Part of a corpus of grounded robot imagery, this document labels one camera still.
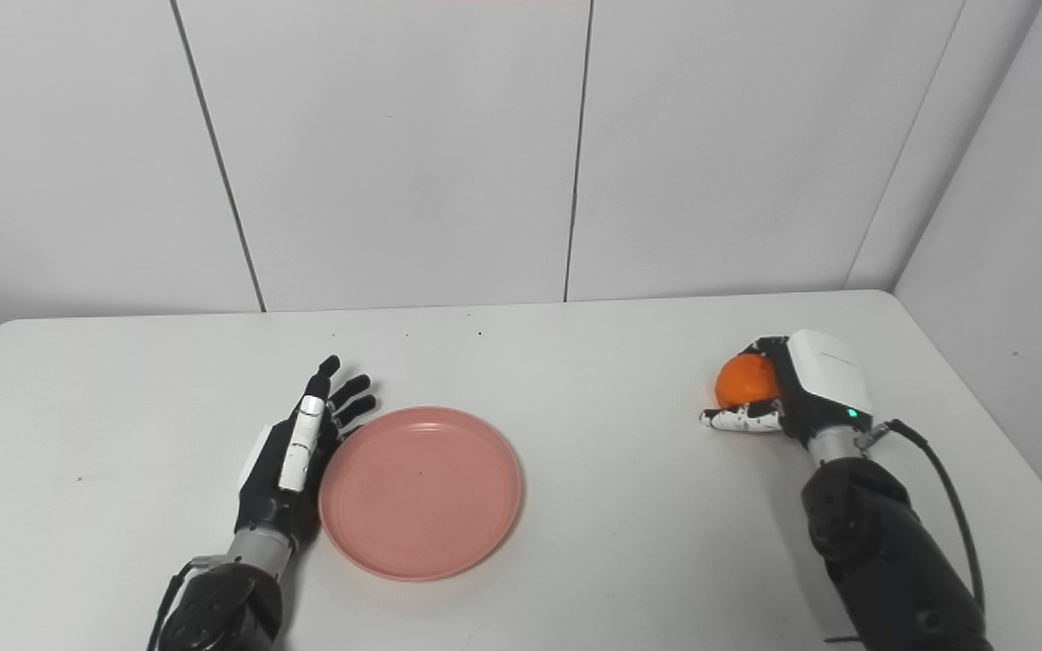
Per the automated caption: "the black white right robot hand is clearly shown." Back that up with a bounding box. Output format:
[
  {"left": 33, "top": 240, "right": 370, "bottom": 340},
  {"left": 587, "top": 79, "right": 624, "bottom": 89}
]
[{"left": 700, "top": 329, "right": 875, "bottom": 446}]

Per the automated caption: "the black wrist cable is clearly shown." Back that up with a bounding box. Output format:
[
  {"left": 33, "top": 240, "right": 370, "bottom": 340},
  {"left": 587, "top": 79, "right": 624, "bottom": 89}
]
[
  {"left": 146, "top": 556, "right": 216, "bottom": 651},
  {"left": 856, "top": 419, "right": 988, "bottom": 616}
]

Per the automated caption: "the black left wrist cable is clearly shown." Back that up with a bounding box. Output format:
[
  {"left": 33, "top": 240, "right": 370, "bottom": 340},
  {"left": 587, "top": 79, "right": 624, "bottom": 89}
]
[{"left": 146, "top": 556, "right": 216, "bottom": 651}]

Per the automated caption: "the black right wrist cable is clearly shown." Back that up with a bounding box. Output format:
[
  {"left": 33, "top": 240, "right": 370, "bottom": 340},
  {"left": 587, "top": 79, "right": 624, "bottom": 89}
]
[{"left": 856, "top": 419, "right": 988, "bottom": 616}]

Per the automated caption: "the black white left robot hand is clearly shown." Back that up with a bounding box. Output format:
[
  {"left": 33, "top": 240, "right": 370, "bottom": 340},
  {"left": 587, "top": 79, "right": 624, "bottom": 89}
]
[{"left": 234, "top": 355, "right": 378, "bottom": 548}]

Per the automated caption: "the pink round plate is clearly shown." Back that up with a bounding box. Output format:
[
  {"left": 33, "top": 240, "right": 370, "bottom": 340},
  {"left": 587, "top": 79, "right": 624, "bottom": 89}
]
[{"left": 318, "top": 407, "right": 524, "bottom": 582}]

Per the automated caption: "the orange fruit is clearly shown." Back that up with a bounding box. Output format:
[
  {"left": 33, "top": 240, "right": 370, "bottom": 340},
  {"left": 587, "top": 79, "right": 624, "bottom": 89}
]
[{"left": 715, "top": 354, "right": 782, "bottom": 410}]

